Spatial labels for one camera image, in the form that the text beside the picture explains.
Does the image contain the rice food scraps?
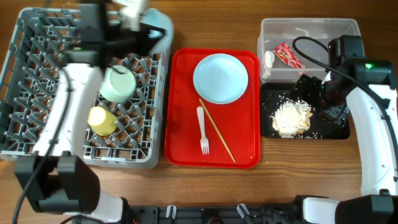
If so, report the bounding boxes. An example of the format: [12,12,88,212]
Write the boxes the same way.
[269,95,315,138]

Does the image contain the light green bowl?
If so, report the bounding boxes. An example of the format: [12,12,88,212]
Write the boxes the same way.
[99,65,136,103]

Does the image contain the red snack wrapper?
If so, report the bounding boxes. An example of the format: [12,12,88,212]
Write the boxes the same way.
[273,42,306,69]

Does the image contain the white tissue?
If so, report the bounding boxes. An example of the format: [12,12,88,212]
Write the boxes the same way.
[263,50,275,79]

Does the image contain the yellow plastic cup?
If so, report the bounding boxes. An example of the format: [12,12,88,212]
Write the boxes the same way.
[88,106,117,136]

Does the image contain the wooden chopstick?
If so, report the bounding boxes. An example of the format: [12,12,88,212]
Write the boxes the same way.
[199,98,236,163]

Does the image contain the light blue plate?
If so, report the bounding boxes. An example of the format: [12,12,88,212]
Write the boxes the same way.
[193,54,249,105]

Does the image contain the white plastic fork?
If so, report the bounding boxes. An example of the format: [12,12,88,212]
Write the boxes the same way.
[197,106,210,155]

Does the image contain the light blue bowl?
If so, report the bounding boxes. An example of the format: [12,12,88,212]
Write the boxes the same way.
[142,8,174,54]

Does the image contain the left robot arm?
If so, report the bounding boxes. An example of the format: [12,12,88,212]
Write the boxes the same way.
[14,1,166,223]

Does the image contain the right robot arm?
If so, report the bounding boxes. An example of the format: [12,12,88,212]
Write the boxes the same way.
[290,35,397,223]

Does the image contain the black waste tray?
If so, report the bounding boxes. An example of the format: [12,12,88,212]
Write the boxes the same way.
[261,82,350,139]

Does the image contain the grey dishwasher rack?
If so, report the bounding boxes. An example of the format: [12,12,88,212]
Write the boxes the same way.
[1,7,170,169]

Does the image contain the clear plastic bin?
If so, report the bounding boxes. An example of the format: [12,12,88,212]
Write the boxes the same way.
[257,18,361,83]

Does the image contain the red plastic tray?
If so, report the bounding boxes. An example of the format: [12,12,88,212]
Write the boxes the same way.
[164,48,261,169]

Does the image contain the right black cable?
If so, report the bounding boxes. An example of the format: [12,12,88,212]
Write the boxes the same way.
[291,35,398,156]

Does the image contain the black cable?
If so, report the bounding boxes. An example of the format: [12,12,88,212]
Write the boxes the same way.
[12,70,74,224]
[291,35,398,156]

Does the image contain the left black cable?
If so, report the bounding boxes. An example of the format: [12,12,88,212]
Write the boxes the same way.
[12,70,74,224]

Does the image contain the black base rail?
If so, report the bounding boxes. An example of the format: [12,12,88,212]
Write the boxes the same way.
[131,203,303,224]

